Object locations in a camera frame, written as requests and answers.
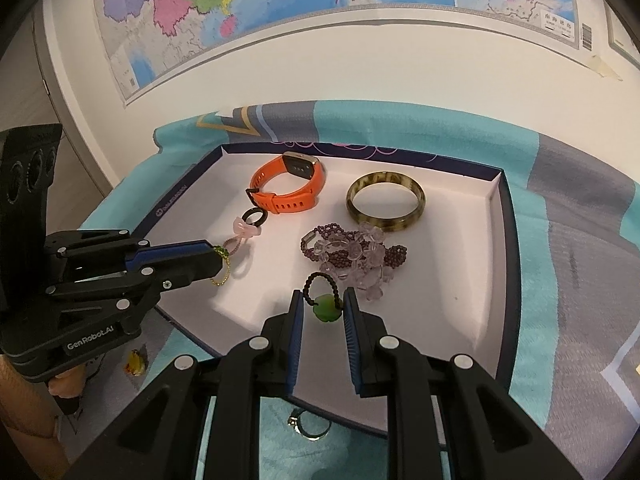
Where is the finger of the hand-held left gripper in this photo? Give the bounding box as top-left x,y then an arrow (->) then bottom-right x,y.
45,249 -> 224,313
42,229 -> 215,273

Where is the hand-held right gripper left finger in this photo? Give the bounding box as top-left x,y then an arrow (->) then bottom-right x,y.
60,289 -> 306,480

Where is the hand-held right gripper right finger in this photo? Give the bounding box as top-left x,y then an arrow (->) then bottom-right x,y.
342,287 -> 583,480

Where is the gold chain with green bead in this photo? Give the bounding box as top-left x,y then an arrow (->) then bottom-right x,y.
209,245 -> 236,288

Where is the green pendant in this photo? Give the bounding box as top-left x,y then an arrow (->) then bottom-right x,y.
302,271 -> 346,322

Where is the black ring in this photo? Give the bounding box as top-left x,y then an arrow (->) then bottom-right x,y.
242,206 -> 269,233

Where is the clear crystal bracelet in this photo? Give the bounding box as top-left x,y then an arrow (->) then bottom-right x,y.
312,221 -> 401,303

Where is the purple beaded bracelet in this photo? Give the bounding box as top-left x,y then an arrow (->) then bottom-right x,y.
300,224 -> 408,273

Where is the white tray with navy rim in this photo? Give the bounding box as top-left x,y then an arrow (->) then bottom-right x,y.
132,142 -> 516,436

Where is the person's left forearm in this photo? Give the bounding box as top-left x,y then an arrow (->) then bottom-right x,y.
0,352 -> 68,480

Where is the person's left hand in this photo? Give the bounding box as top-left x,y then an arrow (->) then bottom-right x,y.
47,367 -> 85,401

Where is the beige door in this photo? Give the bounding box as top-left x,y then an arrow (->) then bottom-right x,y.
0,5 -> 123,211

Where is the yellow amber pendant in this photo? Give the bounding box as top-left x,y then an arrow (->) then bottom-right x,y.
124,350 -> 148,376

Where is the orange smartwatch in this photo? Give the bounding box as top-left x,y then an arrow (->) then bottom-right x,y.
246,151 -> 327,216

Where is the tortoiseshell bangle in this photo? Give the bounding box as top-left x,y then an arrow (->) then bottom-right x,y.
346,171 -> 427,233

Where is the teal grey printed blanket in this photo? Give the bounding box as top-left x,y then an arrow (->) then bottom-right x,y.
80,100 -> 640,480

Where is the beige tape strip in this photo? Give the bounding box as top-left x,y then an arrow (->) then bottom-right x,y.
587,55 -> 623,81

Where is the silver ring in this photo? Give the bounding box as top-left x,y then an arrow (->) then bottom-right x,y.
287,407 -> 333,442

